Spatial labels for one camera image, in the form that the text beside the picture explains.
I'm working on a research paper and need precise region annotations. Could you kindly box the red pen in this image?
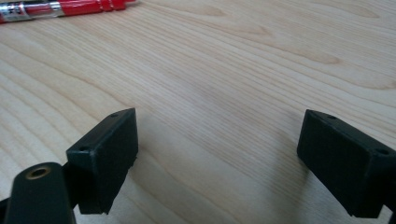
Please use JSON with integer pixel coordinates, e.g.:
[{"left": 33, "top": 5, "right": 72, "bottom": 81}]
[{"left": 0, "top": 0, "right": 138, "bottom": 24}]

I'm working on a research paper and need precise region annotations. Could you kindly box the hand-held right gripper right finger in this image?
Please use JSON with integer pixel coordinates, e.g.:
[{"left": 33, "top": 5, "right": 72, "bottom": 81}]
[{"left": 296, "top": 108, "right": 396, "bottom": 218}]

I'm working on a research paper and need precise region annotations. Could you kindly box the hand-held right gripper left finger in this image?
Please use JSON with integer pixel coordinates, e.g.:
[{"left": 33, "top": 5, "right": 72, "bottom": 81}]
[{"left": 65, "top": 107, "right": 139, "bottom": 216}]

